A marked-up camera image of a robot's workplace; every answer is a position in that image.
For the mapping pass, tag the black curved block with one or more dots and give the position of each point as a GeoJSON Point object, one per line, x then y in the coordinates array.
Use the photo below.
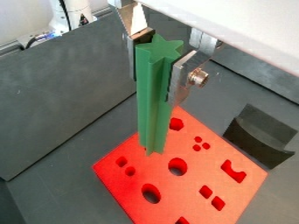
{"type": "Point", "coordinates": [260, 136]}

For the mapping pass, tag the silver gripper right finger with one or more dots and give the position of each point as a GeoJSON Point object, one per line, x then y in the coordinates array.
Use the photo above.
{"type": "Point", "coordinates": [187, 68]}

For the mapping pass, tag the green star-shaped peg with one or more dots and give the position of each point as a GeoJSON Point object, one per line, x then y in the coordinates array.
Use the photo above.
{"type": "Point", "coordinates": [153, 61]}

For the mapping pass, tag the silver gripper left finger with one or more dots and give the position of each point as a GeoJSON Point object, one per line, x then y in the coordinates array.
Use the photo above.
{"type": "Point", "coordinates": [137, 32]}

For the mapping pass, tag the red shape-sorting board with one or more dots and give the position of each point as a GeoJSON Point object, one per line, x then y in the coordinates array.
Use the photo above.
{"type": "Point", "coordinates": [200, 182]}

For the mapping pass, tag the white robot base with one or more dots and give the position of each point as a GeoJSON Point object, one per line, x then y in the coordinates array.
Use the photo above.
{"type": "Point", "coordinates": [69, 15]}

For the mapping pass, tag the dark grey raised panel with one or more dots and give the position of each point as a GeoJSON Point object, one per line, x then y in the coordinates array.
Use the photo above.
{"type": "Point", "coordinates": [57, 86]}

